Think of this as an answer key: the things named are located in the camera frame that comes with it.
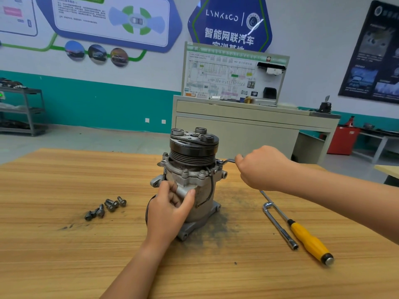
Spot person's left hand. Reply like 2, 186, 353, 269
144, 180, 197, 251

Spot person's right hand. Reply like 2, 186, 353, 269
234, 145, 295, 192

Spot grey metal compressor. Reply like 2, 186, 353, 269
145, 127, 229, 242

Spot person's left forearm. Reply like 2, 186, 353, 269
100, 240, 170, 299

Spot person's right forearm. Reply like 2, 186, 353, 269
282, 160, 399, 245

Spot beige workbench cabinet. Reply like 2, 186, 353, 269
171, 95, 342, 164

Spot silver L-shaped socket wrench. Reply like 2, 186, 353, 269
262, 201, 300, 251

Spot red cabinet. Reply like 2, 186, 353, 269
327, 124, 362, 156

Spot small black device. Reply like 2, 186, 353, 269
318, 95, 334, 114

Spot white wiring display board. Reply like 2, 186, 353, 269
181, 42, 291, 106

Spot wooden side table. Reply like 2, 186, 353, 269
374, 164, 399, 188

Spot grey metal shelf cart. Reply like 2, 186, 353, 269
0, 78, 48, 137

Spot blue rounded infographic panel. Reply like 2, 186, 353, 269
35, 0, 183, 54

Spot yellow handled screwdriver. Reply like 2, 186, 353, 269
259, 190, 335, 267

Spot blue hexagon wall sign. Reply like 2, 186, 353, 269
187, 0, 274, 54

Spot dark wall poster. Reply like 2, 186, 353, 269
338, 0, 399, 104

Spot round photo wall decal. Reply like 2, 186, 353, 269
110, 47, 130, 68
87, 43, 108, 65
64, 39, 86, 61

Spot white infographic wall panel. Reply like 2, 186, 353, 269
0, 0, 39, 37

